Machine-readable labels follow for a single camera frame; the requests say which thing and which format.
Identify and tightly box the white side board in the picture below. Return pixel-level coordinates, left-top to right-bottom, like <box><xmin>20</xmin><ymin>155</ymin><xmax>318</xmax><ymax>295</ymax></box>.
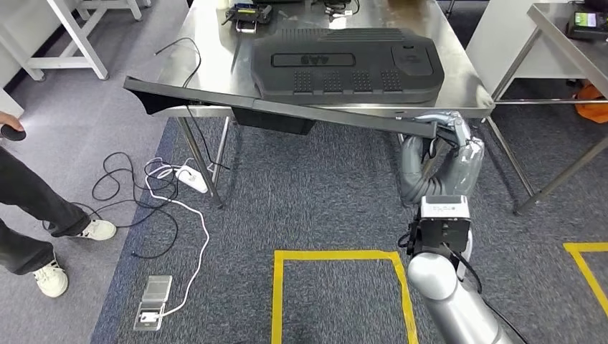
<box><xmin>467</xmin><ymin>0</ymin><xmax>586</xmax><ymax>81</ymax></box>

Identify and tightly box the white frame table green top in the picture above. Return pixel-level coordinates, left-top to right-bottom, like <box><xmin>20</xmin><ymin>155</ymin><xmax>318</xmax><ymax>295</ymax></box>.
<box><xmin>0</xmin><ymin>0</ymin><xmax>110</xmax><ymax>82</ymax></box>

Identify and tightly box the long black cable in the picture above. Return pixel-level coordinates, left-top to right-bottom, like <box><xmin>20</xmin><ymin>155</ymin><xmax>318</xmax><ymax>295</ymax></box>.
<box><xmin>154</xmin><ymin>37</ymin><xmax>232</xmax><ymax>172</ymax></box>

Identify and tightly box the long black plastic part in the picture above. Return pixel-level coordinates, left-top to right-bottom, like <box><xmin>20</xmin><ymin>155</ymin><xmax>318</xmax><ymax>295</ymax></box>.
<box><xmin>123</xmin><ymin>75</ymin><xmax>439</xmax><ymax>140</ymax></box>

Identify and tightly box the orange bag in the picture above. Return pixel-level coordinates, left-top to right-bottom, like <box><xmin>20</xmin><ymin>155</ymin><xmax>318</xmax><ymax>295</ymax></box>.
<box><xmin>574</xmin><ymin>81</ymin><xmax>608</xmax><ymax>125</ymax></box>

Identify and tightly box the large black cover panel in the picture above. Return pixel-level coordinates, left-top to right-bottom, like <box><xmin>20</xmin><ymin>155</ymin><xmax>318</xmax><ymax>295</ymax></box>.
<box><xmin>250</xmin><ymin>27</ymin><xmax>446</xmax><ymax>106</ymax></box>

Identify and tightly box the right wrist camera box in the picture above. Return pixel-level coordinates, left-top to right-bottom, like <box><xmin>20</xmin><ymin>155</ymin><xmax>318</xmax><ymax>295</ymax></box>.
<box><xmin>398</xmin><ymin>194</ymin><xmax>472</xmax><ymax>259</ymax></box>

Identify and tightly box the black floor cable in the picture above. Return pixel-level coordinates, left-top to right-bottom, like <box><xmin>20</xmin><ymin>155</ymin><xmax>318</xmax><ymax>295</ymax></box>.
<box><xmin>42</xmin><ymin>151</ymin><xmax>181</xmax><ymax>259</ymax></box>

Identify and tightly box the black device with screen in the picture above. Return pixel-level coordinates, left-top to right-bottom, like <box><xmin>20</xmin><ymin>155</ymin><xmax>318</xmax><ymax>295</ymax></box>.
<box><xmin>566</xmin><ymin>10</ymin><xmax>608</xmax><ymax>42</ymax></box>

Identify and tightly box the person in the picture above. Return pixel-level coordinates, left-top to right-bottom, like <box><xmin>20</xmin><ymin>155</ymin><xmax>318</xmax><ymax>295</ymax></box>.
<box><xmin>0</xmin><ymin>111</ymin><xmax>118</xmax><ymax>300</ymax></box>

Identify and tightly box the white power strip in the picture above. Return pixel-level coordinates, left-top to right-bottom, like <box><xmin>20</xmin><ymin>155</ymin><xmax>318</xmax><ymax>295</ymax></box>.
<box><xmin>174</xmin><ymin>166</ymin><xmax>210</xmax><ymax>195</ymax></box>

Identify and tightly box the black remote controller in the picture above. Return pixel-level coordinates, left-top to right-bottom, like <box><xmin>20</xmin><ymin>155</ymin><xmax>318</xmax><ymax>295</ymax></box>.
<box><xmin>220</xmin><ymin>4</ymin><xmax>274</xmax><ymax>34</ymax></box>

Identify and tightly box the white power cable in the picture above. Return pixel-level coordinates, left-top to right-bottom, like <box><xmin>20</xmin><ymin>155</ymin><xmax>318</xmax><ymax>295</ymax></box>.
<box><xmin>143</xmin><ymin>158</ymin><xmax>211</xmax><ymax>318</ymax></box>

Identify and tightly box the stainless steel workbench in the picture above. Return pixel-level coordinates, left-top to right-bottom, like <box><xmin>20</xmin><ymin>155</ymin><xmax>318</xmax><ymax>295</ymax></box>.
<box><xmin>125</xmin><ymin>0</ymin><xmax>496</xmax><ymax>209</ymax></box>

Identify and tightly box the yellow floor tape square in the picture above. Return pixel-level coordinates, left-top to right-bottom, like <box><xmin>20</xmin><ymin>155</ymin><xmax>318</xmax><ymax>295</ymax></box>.
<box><xmin>564</xmin><ymin>242</ymin><xmax>608</xmax><ymax>318</ymax></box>

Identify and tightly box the small black handheld device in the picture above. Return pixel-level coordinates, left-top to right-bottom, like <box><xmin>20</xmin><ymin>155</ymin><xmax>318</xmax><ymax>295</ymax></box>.
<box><xmin>0</xmin><ymin>124</ymin><xmax>27</xmax><ymax>143</ymax></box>

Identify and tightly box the stainless steel table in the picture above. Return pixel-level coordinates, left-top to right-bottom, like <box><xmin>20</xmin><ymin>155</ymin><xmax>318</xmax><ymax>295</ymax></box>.
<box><xmin>484</xmin><ymin>2</ymin><xmax>608</xmax><ymax>216</ymax></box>

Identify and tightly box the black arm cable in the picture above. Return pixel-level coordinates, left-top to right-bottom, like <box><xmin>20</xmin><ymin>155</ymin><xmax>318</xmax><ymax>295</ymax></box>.
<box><xmin>444</xmin><ymin>244</ymin><xmax>531</xmax><ymax>344</ymax></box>

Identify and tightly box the steel floor socket box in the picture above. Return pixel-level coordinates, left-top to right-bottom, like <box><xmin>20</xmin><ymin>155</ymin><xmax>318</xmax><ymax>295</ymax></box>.
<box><xmin>133</xmin><ymin>274</ymin><xmax>174</xmax><ymax>333</ymax></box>

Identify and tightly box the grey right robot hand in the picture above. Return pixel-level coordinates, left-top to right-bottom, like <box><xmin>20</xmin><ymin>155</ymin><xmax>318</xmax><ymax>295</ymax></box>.
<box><xmin>399</xmin><ymin>110</ymin><xmax>485</xmax><ymax>206</ymax></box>

